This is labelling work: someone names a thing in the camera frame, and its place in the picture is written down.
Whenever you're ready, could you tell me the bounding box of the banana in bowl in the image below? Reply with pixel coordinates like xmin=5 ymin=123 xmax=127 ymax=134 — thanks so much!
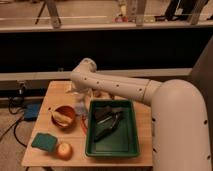
xmin=52 ymin=112 xmax=72 ymax=124

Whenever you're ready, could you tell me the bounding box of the wooden table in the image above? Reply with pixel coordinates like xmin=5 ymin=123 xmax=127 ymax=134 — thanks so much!
xmin=22 ymin=81 xmax=153 ymax=168

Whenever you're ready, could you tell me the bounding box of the yellow apple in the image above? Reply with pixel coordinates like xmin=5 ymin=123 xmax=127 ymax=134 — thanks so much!
xmin=56 ymin=142 xmax=72 ymax=160

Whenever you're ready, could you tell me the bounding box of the green plastic tray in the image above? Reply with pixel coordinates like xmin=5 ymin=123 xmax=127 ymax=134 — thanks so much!
xmin=85 ymin=100 xmax=140 ymax=158

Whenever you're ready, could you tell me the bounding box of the small grey towel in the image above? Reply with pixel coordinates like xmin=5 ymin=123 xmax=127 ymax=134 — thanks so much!
xmin=74 ymin=102 xmax=88 ymax=116

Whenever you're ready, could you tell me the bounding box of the red carrot stick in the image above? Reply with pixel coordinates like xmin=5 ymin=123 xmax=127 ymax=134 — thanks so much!
xmin=80 ymin=116 xmax=88 ymax=135

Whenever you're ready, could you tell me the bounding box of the red bowl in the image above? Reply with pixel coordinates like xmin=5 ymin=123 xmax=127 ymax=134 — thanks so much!
xmin=51 ymin=106 xmax=76 ymax=129

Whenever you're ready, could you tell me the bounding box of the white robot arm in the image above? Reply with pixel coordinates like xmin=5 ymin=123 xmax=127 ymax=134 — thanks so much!
xmin=70 ymin=58 xmax=213 ymax=171

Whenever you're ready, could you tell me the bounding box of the blue box on floor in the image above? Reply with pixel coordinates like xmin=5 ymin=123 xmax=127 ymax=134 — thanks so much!
xmin=24 ymin=103 xmax=41 ymax=121

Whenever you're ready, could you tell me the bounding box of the green sponge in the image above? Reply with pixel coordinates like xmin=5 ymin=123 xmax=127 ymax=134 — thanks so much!
xmin=31 ymin=133 xmax=57 ymax=152

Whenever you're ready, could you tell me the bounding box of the black cable on floor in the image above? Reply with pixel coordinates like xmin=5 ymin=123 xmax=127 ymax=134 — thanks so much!
xmin=0 ymin=95 xmax=29 ymax=148

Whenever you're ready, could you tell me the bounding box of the dark block in tray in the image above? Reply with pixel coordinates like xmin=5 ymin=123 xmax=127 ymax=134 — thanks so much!
xmin=94 ymin=106 xmax=111 ymax=121

